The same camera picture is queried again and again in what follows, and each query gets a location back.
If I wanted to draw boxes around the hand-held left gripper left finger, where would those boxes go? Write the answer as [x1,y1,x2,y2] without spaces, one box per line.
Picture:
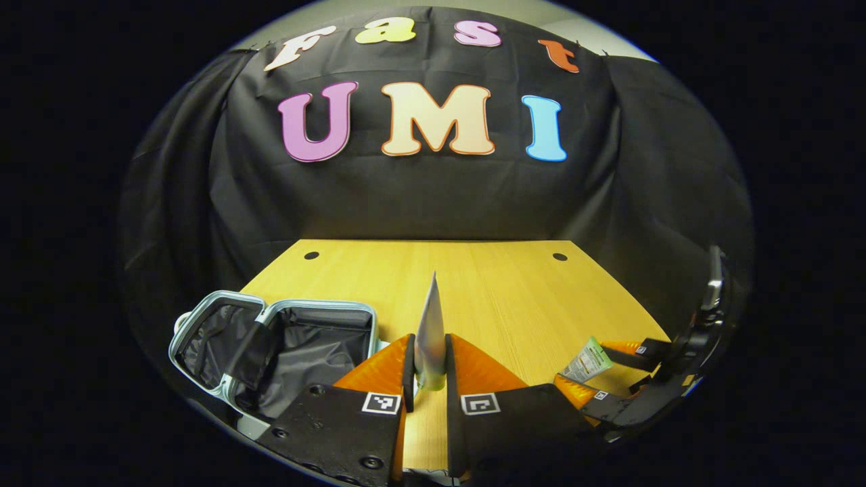
[256,333,416,487]

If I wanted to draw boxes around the white tube green label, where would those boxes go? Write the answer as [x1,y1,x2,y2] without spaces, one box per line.
[560,336,614,385]

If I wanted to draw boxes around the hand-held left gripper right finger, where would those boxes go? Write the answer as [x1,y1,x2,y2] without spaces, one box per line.
[443,333,597,481]

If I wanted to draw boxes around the light blue suitcase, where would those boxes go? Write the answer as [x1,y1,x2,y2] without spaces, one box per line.
[167,290,390,442]

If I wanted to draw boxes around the black backdrop cloth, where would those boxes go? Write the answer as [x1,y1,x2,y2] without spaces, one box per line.
[118,7,755,420]

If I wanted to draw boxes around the silver squeeze tube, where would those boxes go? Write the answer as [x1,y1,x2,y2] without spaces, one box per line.
[414,271,448,392]

